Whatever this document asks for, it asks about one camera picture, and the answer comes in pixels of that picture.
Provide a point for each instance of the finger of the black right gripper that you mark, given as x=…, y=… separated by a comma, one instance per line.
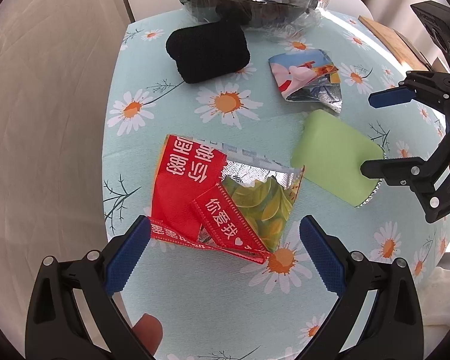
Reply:
x=413, y=172
x=405, y=91

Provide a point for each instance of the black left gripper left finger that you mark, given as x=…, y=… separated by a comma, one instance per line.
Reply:
x=72, y=314

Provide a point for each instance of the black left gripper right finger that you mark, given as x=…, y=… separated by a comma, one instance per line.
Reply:
x=394, y=327

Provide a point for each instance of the green sponge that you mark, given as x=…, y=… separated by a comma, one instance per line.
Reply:
x=332, y=153

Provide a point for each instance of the pink blue snack wrapper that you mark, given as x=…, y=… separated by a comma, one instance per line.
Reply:
x=308, y=76

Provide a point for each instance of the red snack wrapper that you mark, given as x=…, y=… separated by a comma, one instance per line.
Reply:
x=213, y=196

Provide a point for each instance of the wooden cutting board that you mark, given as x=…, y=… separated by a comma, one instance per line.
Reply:
x=400, y=48

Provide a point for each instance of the white chair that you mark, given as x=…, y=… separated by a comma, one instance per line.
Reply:
x=353, y=8

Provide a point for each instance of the daisy print tablecloth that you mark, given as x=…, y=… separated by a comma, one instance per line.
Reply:
x=213, y=305

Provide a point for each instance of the black cloth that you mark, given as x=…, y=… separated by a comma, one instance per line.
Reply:
x=208, y=51

